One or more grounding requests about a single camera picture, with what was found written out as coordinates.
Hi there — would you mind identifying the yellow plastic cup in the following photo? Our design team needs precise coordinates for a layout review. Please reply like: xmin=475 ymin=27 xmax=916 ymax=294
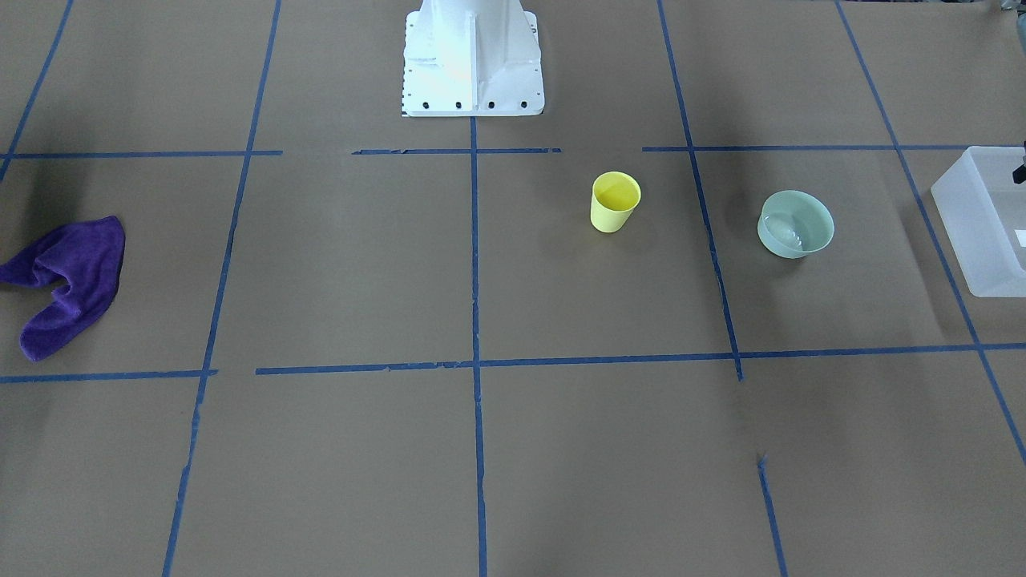
xmin=589 ymin=171 xmax=642 ymax=233

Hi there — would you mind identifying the light green bowl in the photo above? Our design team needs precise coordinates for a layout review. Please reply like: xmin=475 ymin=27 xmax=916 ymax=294
xmin=756 ymin=190 xmax=835 ymax=260

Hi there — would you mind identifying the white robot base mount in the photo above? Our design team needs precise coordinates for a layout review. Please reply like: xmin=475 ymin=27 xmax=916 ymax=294
xmin=401 ymin=1 xmax=546 ymax=118

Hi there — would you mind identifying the translucent white plastic box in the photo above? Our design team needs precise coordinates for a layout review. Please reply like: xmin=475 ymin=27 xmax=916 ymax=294
xmin=931 ymin=145 xmax=1025 ymax=298

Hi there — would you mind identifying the purple microfiber cloth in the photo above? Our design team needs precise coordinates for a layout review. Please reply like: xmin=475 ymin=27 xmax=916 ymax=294
xmin=1 ymin=216 xmax=126 ymax=362

